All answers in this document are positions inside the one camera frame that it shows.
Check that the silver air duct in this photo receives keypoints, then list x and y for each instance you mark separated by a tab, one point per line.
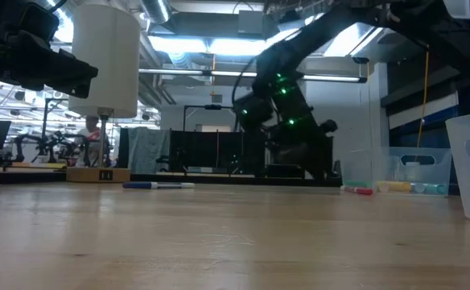
156	10

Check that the green marker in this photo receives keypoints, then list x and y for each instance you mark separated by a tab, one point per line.
360	184

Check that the black aluminium table frame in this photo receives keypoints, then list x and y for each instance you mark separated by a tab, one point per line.
219	179

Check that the small clear plastic box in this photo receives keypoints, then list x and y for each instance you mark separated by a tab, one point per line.
420	173

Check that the black partition panel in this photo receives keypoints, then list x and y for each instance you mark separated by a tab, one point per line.
203	149

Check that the teal cloth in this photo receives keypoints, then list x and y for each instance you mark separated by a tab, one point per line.
148	151

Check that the blue and white pen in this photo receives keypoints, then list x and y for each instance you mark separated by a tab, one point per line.
138	185

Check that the light blue marker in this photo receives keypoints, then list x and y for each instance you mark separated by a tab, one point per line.
418	188

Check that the black stand frame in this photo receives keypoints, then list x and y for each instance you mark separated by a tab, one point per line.
213	107

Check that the long ceiling light strip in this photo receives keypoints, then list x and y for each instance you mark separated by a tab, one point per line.
178	72

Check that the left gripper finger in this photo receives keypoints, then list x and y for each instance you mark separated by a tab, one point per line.
74	76

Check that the black background robot arm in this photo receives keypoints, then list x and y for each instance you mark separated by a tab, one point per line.
38	141

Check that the thick yellow highlighter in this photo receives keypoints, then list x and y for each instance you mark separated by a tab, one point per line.
398	187

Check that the person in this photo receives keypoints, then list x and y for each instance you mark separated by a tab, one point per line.
92	137

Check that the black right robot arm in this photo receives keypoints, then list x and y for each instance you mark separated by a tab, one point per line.
420	24

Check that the teal marker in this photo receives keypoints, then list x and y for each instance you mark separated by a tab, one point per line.
436	189

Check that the grey ceiling box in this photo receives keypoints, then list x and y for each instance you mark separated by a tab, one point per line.
251	22

